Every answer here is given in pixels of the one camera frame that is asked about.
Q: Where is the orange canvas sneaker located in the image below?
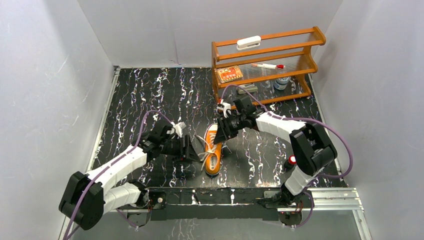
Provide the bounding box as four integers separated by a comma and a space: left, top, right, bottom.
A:
203, 123, 222, 176

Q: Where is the red white marker pen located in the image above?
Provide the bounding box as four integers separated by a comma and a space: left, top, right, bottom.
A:
251, 63, 285, 70

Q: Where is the orange snack packet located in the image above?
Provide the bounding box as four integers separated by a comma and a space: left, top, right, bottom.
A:
217, 65, 243, 83

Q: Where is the grey stapler on bottom shelf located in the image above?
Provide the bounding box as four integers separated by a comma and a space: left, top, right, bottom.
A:
237, 83, 258, 95

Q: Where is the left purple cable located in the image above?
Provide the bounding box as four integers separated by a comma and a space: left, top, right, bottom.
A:
62, 109, 175, 240

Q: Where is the white stapler on top shelf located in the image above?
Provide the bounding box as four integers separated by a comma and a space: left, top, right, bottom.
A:
236, 35, 262, 51

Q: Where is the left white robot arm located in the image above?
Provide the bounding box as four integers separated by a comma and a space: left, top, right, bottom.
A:
58, 121, 201, 230

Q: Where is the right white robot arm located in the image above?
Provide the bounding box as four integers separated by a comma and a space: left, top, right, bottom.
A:
214, 96, 338, 207

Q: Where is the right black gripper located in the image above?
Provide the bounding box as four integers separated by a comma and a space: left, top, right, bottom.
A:
213, 113, 247, 144

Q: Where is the purple cable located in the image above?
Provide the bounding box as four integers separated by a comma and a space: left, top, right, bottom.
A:
219, 84, 354, 180
62, 109, 175, 240

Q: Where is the red emergency stop button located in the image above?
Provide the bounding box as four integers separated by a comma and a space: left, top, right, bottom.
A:
283, 155, 297, 171

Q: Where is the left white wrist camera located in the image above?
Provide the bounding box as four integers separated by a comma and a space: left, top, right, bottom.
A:
167, 121, 187, 138

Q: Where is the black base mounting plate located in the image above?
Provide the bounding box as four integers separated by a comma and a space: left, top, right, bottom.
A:
117, 186, 314, 229

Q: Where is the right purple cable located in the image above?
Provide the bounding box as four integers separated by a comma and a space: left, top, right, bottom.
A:
219, 84, 354, 180

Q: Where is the white shoelace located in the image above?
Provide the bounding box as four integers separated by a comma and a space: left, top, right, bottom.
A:
196, 129, 222, 176

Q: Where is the orange wooden shelf rack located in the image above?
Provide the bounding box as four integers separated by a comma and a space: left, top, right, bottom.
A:
211, 26, 327, 105

